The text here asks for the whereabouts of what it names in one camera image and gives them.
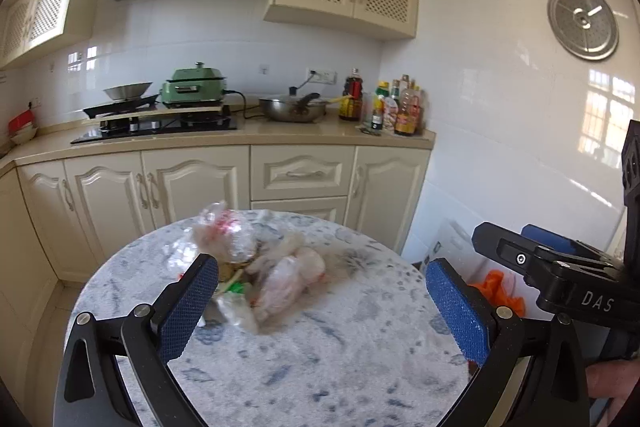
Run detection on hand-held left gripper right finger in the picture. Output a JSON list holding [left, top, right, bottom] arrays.
[[425, 257, 591, 427]]

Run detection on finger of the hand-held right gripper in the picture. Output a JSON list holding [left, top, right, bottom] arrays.
[[471, 221, 553, 290], [520, 223, 608, 260]]

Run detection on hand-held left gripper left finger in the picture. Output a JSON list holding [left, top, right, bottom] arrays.
[[52, 253, 221, 427]]

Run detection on orange plastic bag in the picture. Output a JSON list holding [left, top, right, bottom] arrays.
[[469, 270, 527, 319]]

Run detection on small clear plastic pouch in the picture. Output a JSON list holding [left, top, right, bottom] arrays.
[[202, 294, 259, 334]]

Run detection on gold snack wrapper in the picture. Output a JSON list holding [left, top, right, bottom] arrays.
[[221, 259, 252, 281]]

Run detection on clear plastic bag red print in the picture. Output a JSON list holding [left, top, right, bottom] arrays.
[[165, 201, 261, 273]]

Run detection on person's right hand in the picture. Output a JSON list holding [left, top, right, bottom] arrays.
[[586, 359, 639, 403]]

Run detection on white printed bag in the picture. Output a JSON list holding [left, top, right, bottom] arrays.
[[402, 202, 482, 278]]

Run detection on cream lower kitchen cabinets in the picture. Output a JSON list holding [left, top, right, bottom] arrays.
[[0, 127, 436, 283]]

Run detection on cream plain drawer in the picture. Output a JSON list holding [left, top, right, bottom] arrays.
[[250, 197, 349, 224]]

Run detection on round table with marbled cloth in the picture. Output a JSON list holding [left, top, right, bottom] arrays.
[[66, 209, 473, 427]]

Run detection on cluster of condiment bottles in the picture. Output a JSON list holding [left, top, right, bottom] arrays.
[[371, 74, 427, 136]]

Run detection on cream carved drawer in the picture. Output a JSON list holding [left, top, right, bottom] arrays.
[[250, 146, 357, 202]]

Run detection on black gas stove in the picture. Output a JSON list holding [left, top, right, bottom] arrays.
[[70, 114, 240, 145]]

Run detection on wooden board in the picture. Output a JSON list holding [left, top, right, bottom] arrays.
[[100, 103, 223, 121]]

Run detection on black flat pan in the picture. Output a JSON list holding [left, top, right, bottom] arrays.
[[82, 94, 162, 118]]

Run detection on large dark soy sauce bottle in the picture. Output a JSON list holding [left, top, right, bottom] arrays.
[[340, 68, 364, 122]]

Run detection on green electric cooker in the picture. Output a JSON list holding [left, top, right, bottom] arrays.
[[160, 62, 227, 108]]

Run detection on steel wok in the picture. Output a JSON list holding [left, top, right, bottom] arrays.
[[258, 93, 328, 124]]

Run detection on metal bowl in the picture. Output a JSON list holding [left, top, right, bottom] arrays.
[[103, 82, 153, 102]]

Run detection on red and white bowls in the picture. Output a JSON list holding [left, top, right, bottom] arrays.
[[8, 109, 39, 145]]

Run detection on black power cable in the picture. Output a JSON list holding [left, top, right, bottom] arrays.
[[223, 90, 262, 120]]

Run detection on round metal wall plate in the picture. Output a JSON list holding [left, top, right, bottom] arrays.
[[547, 0, 620, 61]]

